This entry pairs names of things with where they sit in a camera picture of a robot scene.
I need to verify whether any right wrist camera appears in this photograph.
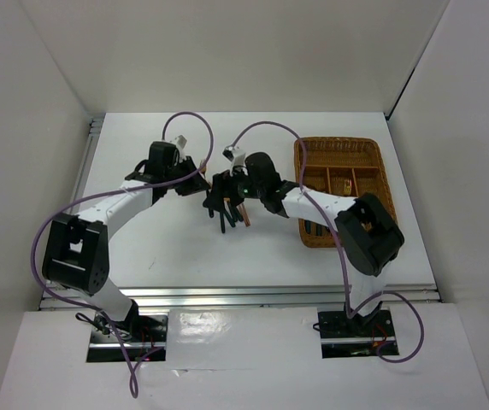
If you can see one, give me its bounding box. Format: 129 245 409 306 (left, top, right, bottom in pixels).
222 145 246 169

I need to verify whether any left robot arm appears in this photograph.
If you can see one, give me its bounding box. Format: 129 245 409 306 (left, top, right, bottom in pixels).
42 136 209 341

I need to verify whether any woven wicker cutlery basket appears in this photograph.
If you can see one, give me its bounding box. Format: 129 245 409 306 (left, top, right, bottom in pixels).
293 136 398 249

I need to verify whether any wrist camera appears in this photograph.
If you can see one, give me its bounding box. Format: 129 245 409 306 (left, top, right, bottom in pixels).
173 135 187 157
222 145 246 169

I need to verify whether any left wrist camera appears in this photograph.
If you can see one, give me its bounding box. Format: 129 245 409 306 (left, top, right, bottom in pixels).
173 135 187 157

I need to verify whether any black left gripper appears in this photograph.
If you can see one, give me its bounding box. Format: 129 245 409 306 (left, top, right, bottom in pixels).
163 155 210 196

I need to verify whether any copper chopstick left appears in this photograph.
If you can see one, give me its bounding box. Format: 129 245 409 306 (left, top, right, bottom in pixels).
239 203 250 227

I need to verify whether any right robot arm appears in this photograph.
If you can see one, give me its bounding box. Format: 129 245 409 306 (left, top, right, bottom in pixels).
203 147 404 335

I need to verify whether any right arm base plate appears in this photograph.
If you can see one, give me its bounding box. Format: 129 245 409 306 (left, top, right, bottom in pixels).
312 309 399 359

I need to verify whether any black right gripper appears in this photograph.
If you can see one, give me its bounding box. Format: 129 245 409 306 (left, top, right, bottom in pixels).
203 163 265 212

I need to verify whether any aluminium frame rail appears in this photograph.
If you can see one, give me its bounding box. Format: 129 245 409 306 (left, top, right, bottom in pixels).
38 114 442 309

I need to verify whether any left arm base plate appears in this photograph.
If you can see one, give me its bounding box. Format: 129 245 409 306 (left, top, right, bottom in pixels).
75 313 168 363

